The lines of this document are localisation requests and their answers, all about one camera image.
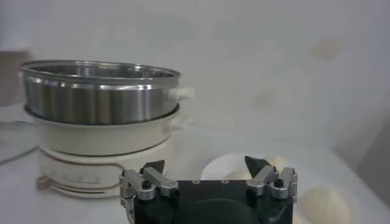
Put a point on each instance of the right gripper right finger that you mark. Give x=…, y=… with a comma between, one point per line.
x=263, y=178

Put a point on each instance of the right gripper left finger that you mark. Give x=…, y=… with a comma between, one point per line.
x=158, y=179

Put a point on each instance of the stainless steel steamer basket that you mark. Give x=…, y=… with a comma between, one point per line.
x=97, y=100

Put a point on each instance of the white round plate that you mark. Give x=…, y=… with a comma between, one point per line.
x=219, y=167

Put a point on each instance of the cream electric cooking pot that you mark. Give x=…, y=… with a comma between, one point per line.
x=100, y=140

